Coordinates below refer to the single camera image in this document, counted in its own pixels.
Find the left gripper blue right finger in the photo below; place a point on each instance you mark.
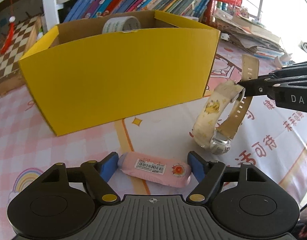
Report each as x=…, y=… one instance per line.
x=199, y=166

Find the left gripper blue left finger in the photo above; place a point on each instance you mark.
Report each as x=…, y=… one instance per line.
x=108, y=166

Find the pink rectangular case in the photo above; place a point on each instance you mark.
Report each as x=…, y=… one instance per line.
x=168, y=172

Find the cream wrist watch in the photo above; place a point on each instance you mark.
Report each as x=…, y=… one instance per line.
x=223, y=112

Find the clear packing tape roll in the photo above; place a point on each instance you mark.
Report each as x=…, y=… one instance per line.
x=118, y=24

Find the pink checkered table mat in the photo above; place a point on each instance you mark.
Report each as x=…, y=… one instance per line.
x=274, y=139

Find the stack of papers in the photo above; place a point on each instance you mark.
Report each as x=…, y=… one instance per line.
x=252, y=42

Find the yellow cardboard box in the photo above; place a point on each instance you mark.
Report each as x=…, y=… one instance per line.
x=81, y=78

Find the wooden chessboard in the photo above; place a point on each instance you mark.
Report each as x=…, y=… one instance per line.
x=24, y=37

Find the red tassel ornament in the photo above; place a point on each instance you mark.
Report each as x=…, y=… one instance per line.
x=9, y=36

